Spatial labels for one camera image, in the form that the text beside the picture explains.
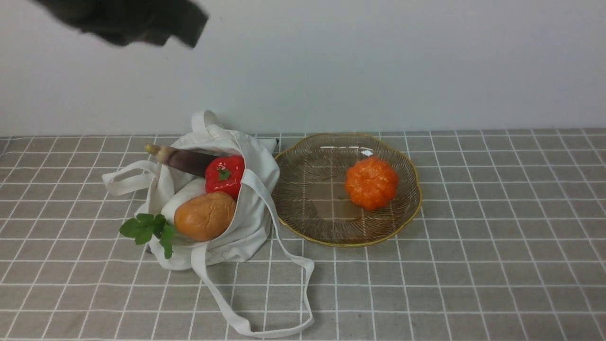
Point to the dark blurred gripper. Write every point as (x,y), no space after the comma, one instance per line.
(123,22)

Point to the orange toy pumpkin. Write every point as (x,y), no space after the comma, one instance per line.
(371,183)

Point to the white canvas tote bag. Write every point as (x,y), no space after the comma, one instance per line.
(255,216)

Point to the purple toy eggplant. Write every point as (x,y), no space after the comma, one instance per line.
(186,161)

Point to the red toy bell pepper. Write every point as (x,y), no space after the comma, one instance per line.
(224,174)

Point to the white radish with green leaves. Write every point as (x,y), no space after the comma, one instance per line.
(161,228)

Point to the brown toy potato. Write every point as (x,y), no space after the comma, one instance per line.
(205,217)

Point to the gold-rimmed glass plate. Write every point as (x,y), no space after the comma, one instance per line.
(312,202)

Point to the grey checked tablecloth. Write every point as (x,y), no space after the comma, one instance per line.
(509,246)

